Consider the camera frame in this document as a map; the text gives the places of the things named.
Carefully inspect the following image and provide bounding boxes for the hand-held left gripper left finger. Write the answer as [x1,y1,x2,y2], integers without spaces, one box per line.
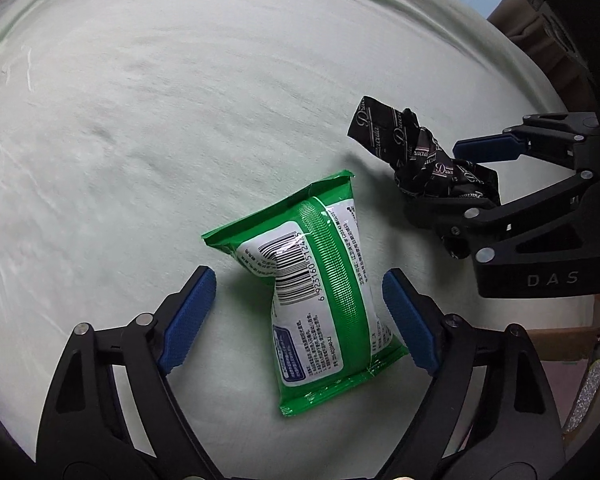
[36,265,217,480]

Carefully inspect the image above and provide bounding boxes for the green wet wipes packet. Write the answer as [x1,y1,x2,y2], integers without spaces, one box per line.
[201,170,409,417]

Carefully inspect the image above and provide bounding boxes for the silver glitter round pad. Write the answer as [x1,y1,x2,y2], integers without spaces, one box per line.
[562,359,600,434]

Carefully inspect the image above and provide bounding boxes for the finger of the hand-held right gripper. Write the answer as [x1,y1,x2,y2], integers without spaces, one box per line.
[404,169,600,264]
[452,111,600,165]

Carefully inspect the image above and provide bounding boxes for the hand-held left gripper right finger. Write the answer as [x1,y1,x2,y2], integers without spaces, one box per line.
[382,267,567,480]

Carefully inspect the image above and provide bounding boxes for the cardboard box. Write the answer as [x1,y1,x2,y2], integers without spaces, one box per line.
[460,325,600,461]

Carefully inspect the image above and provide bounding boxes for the black wrapper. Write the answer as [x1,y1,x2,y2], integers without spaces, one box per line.
[346,95,502,261]

